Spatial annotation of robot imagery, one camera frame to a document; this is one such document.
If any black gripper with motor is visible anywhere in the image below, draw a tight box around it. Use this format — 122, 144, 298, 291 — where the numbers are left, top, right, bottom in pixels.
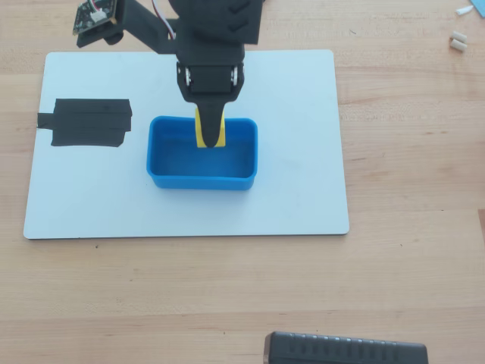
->
167, 0, 263, 149

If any yellow cube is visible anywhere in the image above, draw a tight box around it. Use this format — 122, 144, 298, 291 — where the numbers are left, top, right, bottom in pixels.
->
194, 107, 227, 149

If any blue rectangular plastic bin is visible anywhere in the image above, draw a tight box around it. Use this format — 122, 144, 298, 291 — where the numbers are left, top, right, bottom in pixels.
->
145, 115, 259, 191

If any white rectangular board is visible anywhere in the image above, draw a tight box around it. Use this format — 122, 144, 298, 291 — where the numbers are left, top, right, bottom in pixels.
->
23, 49, 351, 241

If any black tape patch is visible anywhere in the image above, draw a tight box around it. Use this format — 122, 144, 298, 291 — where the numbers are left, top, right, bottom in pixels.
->
37, 98, 133, 149

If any black ribbed device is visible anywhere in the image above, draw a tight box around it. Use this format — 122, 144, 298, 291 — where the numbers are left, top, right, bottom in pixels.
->
263, 331, 430, 364

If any white and red wire bundle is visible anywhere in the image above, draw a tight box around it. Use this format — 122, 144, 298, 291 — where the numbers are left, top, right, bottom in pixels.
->
151, 0, 178, 41

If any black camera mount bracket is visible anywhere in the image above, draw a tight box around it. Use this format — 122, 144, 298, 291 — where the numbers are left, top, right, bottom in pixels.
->
77, 0, 180, 55

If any green camera circuit board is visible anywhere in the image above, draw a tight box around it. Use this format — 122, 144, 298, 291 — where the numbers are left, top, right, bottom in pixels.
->
72, 0, 119, 38

